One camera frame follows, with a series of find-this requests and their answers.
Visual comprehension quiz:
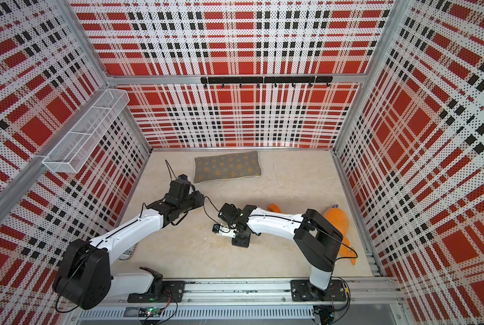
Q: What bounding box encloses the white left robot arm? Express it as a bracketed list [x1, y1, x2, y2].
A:
[52, 175, 205, 310]

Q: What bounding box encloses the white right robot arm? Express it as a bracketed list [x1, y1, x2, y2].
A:
[212, 203, 344, 291]

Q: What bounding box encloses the grey floral cushion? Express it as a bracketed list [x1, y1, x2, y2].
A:
[193, 151, 262, 184]

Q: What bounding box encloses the patterned cup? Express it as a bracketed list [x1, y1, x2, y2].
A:
[118, 243, 138, 261]

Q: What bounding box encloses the orange plush toy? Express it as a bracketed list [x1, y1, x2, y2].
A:
[262, 204, 358, 272]

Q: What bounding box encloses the green lit circuit board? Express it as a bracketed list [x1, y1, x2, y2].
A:
[138, 307, 161, 318]

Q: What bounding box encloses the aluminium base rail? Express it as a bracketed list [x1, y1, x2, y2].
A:
[64, 277, 410, 324]

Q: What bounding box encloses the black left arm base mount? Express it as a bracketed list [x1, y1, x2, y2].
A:
[128, 267, 186, 303]

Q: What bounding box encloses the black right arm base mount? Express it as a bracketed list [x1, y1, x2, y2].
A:
[290, 280, 347, 302]

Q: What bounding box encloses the white wire mesh basket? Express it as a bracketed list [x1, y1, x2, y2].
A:
[43, 89, 129, 173]

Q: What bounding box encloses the black hook rail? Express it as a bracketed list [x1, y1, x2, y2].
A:
[200, 76, 334, 86]

